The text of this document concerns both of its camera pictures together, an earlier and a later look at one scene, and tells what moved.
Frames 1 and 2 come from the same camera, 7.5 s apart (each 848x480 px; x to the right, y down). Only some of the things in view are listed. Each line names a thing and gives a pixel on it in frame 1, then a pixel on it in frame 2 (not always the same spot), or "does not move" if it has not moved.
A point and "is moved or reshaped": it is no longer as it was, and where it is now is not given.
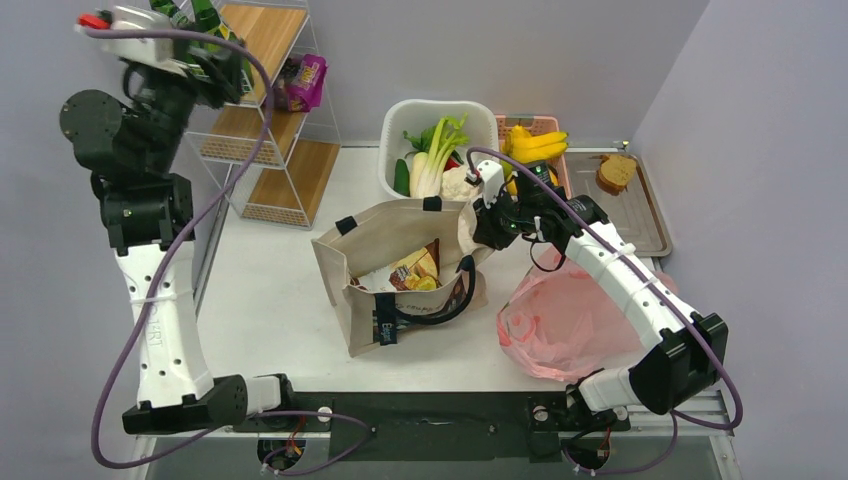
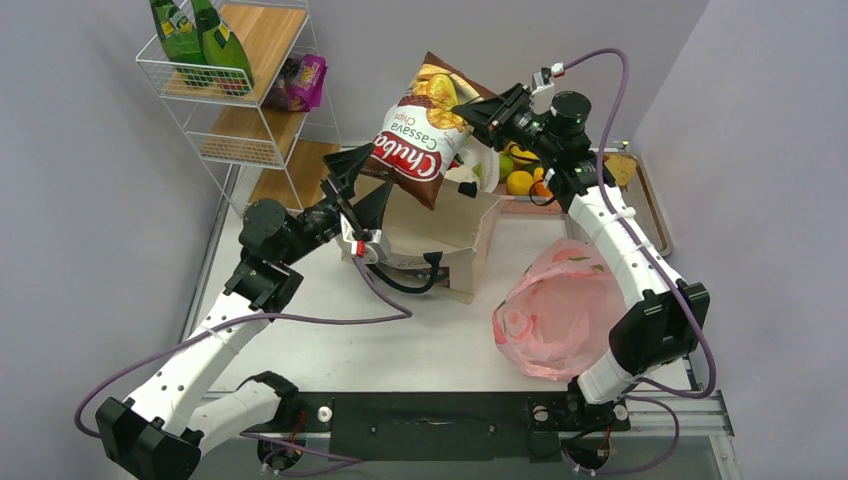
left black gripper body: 214,90 to 345,210
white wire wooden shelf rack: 285,185 does not move
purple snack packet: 301,85 does not move
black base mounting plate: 438,426 does not move
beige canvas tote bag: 399,268 is moved or reshaped
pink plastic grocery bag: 562,323 does not move
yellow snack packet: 420,272 to 422,135
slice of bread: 615,173 does not move
